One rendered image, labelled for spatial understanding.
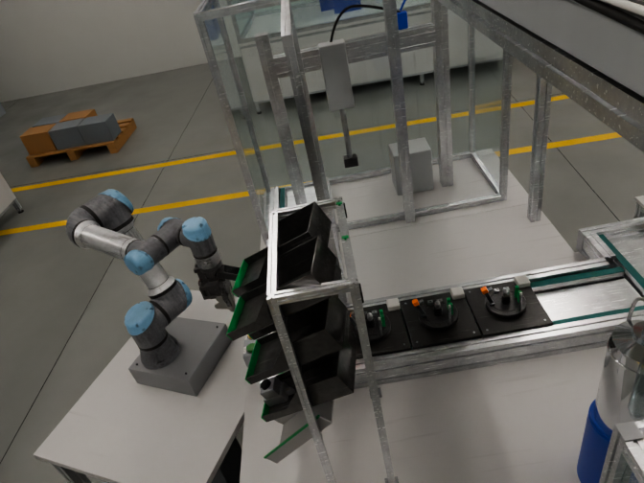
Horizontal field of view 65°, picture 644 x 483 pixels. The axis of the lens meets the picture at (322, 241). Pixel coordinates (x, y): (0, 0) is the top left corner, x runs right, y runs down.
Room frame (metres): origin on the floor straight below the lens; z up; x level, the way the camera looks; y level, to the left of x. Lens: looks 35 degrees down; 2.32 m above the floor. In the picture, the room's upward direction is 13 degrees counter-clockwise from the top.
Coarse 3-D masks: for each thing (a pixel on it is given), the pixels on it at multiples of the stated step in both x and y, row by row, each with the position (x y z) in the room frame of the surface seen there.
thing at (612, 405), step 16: (640, 320) 0.72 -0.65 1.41; (624, 336) 0.68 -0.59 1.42; (640, 336) 0.66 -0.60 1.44; (608, 352) 0.69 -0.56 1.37; (624, 352) 0.65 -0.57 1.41; (640, 352) 0.64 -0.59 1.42; (608, 368) 0.67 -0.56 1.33; (624, 368) 0.63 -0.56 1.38; (640, 368) 0.61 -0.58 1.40; (608, 384) 0.66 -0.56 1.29; (624, 384) 0.63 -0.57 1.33; (640, 384) 0.61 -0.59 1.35; (608, 400) 0.65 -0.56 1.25; (624, 400) 0.62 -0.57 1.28; (640, 400) 0.60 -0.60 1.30; (608, 416) 0.64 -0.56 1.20; (624, 416) 0.62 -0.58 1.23; (640, 416) 0.60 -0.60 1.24; (608, 432) 0.64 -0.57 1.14
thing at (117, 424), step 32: (224, 320) 1.65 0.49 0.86; (128, 352) 1.59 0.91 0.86; (96, 384) 1.44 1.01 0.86; (128, 384) 1.40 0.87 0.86; (224, 384) 1.29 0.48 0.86; (96, 416) 1.28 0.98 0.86; (128, 416) 1.25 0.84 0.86; (160, 416) 1.21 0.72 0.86; (192, 416) 1.18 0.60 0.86; (224, 416) 1.15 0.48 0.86; (64, 448) 1.17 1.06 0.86; (96, 448) 1.14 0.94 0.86; (128, 448) 1.11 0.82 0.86; (160, 448) 1.08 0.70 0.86; (192, 448) 1.05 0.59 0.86; (224, 448) 1.02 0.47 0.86; (128, 480) 0.98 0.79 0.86; (160, 480) 0.96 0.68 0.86; (192, 480) 0.93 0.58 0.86
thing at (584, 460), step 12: (588, 420) 0.69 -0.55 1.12; (588, 432) 0.68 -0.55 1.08; (600, 432) 0.65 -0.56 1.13; (588, 444) 0.67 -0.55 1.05; (600, 444) 0.64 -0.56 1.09; (588, 456) 0.66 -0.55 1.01; (600, 456) 0.63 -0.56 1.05; (588, 468) 0.65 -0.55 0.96; (600, 468) 0.62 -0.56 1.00; (588, 480) 0.64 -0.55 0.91
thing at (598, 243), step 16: (608, 224) 1.59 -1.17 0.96; (624, 224) 1.57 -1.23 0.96; (640, 224) 1.54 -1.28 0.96; (592, 240) 1.52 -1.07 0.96; (608, 240) 1.51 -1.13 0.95; (624, 240) 1.52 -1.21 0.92; (640, 240) 1.50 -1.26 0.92; (592, 256) 1.48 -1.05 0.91; (608, 256) 1.41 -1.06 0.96; (624, 256) 1.43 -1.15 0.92; (640, 256) 1.41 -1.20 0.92; (592, 272) 1.35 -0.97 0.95; (608, 272) 1.34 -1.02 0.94; (624, 272) 1.33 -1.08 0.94; (640, 272) 1.33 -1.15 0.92; (608, 288) 1.28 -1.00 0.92; (624, 288) 1.27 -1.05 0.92; (640, 288) 1.24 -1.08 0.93; (624, 304) 1.20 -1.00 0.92; (640, 304) 1.18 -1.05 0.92
